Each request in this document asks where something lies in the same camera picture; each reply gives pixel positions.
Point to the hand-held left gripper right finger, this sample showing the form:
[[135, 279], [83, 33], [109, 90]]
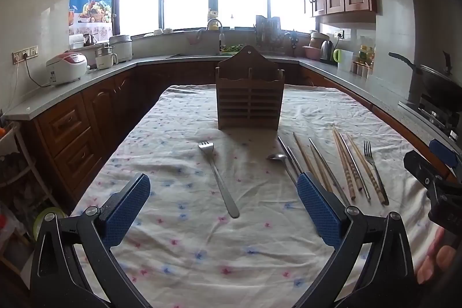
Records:
[[319, 210]]

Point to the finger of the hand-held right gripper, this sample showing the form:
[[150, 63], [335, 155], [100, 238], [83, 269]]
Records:
[[443, 153], [418, 167]]

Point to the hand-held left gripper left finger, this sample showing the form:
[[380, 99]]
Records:
[[124, 207]]

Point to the plain wooden chopstick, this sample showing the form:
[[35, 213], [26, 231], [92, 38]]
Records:
[[321, 169], [305, 153]]

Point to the steel spoon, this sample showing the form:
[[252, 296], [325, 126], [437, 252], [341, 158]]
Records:
[[278, 157]]

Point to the wooden utensil holder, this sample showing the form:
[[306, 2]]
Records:
[[249, 102]]

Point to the person's right hand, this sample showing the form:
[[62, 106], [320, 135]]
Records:
[[431, 261]]

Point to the gas stove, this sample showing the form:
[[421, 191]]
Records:
[[433, 111]]

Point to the short steel fork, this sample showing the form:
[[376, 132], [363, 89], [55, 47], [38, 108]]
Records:
[[375, 172]]

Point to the black wok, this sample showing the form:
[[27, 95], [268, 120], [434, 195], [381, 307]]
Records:
[[436, 80]]

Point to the green bucket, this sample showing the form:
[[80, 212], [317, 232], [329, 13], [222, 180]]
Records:
[[50, 217]]

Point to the wooden lower cabinets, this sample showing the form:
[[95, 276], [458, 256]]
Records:
[[65, 134]]

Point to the floral white tablecloth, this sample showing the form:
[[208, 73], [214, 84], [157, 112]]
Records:
[[180, 120]]

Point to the white storage rack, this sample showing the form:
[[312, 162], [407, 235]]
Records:
[[21, 149]]

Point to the row of seasoning bottles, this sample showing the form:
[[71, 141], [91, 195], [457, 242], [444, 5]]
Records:
[[364, 61]]

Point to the grey kitchen countertop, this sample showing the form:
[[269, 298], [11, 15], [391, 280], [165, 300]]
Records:
[[108, 71]]

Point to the steel electric kettle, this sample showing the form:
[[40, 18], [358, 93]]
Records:
[[326, 51]]

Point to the small white electric pot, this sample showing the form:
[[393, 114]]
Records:
[[104, 59]]

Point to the pink and white rice cooker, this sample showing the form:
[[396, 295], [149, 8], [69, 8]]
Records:
[[66, 68]]

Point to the large white rice cooker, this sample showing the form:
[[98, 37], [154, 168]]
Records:
[[121, 48]]

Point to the kitchen sink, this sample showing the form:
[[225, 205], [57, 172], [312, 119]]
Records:
[[191, 55]]

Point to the black scissors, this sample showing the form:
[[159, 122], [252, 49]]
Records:
[[295, 42]]

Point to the dark jar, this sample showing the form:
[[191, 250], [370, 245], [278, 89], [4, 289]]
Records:
[[90, 40]]

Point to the white box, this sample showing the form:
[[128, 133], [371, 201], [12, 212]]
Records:
[[76, 41]]

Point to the white bowls on windowsill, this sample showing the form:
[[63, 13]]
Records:
[[162, 31]]

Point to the pink cloth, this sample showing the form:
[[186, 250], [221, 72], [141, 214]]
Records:
[[194, 37]]

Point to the dish drying rack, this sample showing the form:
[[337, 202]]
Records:
[[269, 33]]

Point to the basket of green vegetables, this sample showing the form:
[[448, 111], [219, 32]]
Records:
[[231, 49]]

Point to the steel kitchen faucet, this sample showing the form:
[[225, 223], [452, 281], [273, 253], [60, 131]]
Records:
[[218, 26]]

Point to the yellow bottle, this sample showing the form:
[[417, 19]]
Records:
[[213, 16]]

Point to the wall outlet by kettle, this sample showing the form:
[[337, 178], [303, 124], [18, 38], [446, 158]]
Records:
[[342, 34]]

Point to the white wall outlet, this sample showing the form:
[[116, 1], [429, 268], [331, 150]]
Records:
[[25, 54]]

